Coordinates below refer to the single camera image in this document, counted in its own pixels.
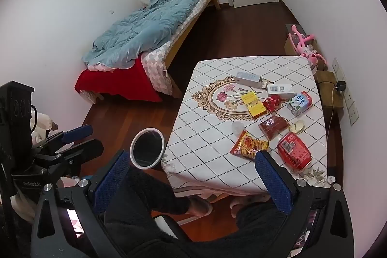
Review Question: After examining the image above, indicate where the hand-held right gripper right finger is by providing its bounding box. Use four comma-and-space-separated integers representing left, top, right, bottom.
255, 150, 354, 258

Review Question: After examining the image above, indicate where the wooden stool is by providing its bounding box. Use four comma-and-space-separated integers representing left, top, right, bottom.
314, 71, 345, 117

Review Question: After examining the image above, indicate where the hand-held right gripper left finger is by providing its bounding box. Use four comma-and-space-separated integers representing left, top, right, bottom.
32, 150, 131, 258

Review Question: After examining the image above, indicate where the red blanket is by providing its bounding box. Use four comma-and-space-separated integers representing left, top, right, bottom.
75, 59, 163, 103

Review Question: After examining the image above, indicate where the orange red snack packet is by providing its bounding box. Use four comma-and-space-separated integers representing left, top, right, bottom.
230, 130, 269, 159

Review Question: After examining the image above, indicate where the pink slipper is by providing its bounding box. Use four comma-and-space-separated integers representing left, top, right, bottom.
187, 196, 213, 219
229, 194, 273, 219

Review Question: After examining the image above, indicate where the white charger cable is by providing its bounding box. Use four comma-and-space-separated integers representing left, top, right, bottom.
327, 86, 338, 139

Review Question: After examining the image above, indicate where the green blue milk carton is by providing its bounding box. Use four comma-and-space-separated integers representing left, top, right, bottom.
287, 91, 313, 116

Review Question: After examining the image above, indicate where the light blue duvet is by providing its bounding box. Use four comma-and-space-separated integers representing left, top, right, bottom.
82, 0, 210, 70

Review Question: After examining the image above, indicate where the yellow packet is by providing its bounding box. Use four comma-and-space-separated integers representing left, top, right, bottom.
241, 92, 267, 118

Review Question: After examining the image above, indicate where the white diamond pattern tablecloth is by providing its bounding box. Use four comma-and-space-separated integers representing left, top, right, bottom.
162, 56, 330, 196

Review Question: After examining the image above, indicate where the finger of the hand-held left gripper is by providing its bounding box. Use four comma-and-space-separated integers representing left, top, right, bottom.
32, 124, 94, 156
35, 139, 104, 174

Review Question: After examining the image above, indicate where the white box with barcode label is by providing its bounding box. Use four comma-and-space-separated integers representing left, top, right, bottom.
267, 83, 297, 98

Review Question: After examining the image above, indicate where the pink plush toy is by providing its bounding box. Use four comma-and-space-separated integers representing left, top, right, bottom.
287, 25, 327, 69

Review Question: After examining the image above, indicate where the cardboard box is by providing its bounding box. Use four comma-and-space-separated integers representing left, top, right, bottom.
284, 24, 318, 58

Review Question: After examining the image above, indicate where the small red packet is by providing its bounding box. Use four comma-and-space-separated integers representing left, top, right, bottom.
262, 96, 283, 113

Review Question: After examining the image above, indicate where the grey white carton box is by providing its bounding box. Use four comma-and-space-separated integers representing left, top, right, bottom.
235, 71, 263, 88

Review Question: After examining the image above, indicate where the dark red packet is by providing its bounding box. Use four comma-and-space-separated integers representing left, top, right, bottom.
258, 115, 289, 141

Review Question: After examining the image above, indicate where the white wall socket row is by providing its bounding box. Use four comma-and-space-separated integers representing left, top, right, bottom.
332, 57, 360, 126

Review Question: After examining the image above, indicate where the pink checkered pillow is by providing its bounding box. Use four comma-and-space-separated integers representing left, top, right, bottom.
141, 0, 212, 95

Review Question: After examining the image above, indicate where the large red packet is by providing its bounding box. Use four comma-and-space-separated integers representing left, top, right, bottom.
276, 132, 312, 172

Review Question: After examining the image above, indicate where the white round waste bin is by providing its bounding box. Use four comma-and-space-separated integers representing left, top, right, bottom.
130, 127, 166, 170

